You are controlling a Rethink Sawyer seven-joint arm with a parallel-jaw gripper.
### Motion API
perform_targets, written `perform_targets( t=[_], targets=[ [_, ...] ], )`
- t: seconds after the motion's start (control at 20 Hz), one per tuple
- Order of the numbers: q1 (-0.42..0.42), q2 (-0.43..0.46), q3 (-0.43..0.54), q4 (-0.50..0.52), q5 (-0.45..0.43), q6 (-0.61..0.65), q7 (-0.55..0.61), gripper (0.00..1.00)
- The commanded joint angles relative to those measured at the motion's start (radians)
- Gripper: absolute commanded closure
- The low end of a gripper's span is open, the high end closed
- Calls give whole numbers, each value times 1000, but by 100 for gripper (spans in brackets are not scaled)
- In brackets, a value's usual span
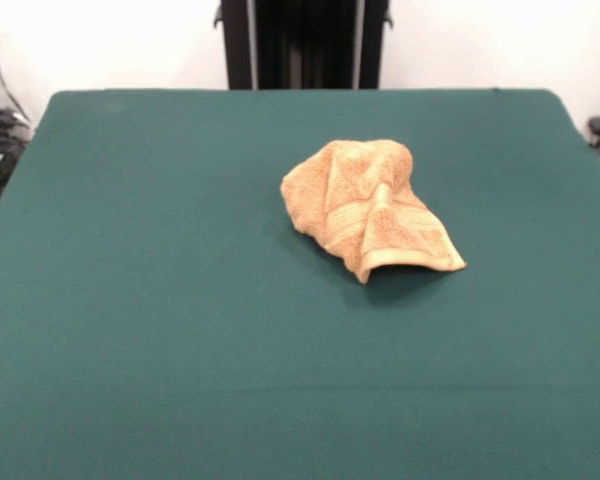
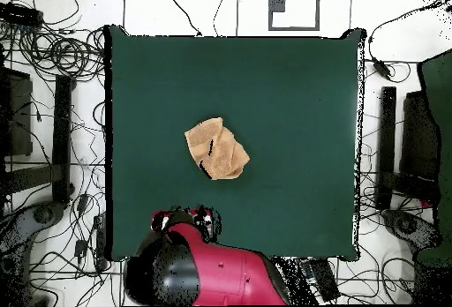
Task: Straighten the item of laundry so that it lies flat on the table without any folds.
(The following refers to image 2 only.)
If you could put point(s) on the black box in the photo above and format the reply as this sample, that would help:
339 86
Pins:
17 116

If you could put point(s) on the green cloth sheet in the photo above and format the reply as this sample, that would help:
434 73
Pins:
443 109

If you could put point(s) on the black power adapter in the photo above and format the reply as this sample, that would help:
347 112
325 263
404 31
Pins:
382 68

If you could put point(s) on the black stand frame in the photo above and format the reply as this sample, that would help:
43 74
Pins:
387 127
61 127

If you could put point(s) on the tan terry towel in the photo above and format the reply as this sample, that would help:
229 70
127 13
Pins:
222 151

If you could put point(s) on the black power strip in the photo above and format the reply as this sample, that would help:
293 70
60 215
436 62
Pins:
21 16

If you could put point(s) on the small black adapter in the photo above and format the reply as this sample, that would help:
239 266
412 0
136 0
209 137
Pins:
82 203
80 247

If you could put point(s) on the small grey box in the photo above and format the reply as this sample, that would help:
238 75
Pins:
278 2

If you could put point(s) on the dark box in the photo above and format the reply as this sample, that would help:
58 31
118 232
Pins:
418 137

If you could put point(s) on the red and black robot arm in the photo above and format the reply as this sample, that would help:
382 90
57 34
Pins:
226 271

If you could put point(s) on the grey wheeled base leg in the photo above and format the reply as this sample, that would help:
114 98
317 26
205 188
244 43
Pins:
406 226
42 215

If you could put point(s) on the dark green table cloth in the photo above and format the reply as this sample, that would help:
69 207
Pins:
282 109

